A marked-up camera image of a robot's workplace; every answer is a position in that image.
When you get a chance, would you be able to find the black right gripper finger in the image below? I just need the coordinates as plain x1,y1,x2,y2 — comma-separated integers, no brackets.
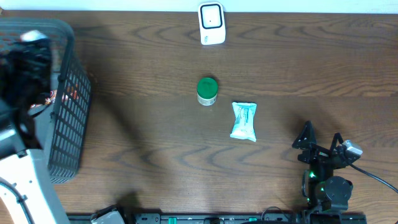
330,133,343,152
292,121,317,149

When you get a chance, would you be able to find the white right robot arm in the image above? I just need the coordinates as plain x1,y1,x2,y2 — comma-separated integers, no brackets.
292,121,362,214

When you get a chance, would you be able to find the mint tissue wipes pack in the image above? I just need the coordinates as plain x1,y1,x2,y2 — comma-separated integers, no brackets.
230,102,257,142

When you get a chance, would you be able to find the grey plastic basket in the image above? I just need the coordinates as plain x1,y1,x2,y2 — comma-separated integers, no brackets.
1,17,91,184

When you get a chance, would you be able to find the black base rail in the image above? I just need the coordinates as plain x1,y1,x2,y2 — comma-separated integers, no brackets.
67,205,368,224

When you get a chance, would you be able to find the green lid jar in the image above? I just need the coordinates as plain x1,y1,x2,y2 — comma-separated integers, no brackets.
197,77,218,106

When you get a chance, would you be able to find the white barcode scanner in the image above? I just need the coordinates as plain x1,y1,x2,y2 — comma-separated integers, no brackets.
198,2,226,45

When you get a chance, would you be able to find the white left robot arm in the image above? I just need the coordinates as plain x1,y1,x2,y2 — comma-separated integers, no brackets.
1,38,69,223

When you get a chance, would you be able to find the red Top chocolate bar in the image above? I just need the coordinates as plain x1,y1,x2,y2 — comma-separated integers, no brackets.
30,87,79,109

